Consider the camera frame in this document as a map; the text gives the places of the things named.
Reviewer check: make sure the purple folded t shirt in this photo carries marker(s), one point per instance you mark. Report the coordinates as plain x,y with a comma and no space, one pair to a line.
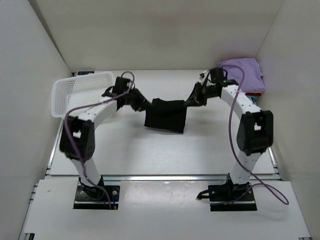
253,77

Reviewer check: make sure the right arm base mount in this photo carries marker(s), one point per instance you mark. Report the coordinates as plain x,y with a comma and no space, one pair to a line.
229,197

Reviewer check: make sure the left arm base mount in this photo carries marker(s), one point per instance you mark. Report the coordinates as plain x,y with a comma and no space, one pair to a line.
86,199

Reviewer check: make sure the black t shirt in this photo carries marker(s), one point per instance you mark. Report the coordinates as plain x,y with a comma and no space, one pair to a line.
166,115

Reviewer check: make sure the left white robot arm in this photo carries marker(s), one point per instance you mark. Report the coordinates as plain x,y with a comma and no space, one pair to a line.
78,142

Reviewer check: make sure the aluminium rail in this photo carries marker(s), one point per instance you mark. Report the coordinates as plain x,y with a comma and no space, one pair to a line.
268,177

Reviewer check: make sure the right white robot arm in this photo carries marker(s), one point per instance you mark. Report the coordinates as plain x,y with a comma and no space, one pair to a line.
255,130

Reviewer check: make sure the red folded t shirt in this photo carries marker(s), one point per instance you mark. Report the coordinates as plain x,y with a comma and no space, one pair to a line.
254,94

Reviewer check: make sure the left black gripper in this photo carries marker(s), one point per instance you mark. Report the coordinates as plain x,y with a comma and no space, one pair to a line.
142,104

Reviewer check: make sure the small dark label plate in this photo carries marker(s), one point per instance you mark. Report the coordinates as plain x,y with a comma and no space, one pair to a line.
82,73

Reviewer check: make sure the white plastic basket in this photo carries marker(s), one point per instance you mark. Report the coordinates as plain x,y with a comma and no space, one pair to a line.
79,90

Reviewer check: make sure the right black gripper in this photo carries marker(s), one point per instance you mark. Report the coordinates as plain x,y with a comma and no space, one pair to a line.
196,99

